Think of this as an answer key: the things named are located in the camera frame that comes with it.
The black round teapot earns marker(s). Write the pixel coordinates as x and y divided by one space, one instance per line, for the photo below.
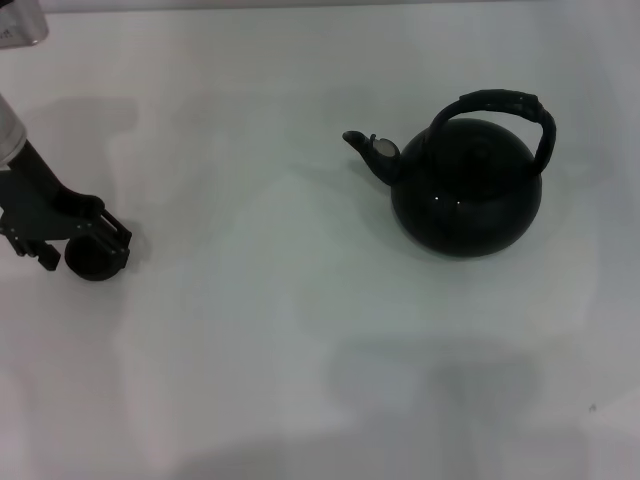
465 200

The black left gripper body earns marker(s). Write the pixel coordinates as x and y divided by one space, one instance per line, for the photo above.
45 210

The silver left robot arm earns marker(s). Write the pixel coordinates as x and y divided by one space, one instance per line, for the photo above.
10 130

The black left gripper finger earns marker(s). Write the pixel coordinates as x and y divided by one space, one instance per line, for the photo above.
117 240
50 257

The dark brown teacup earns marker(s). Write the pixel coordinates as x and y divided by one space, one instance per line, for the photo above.
90 265

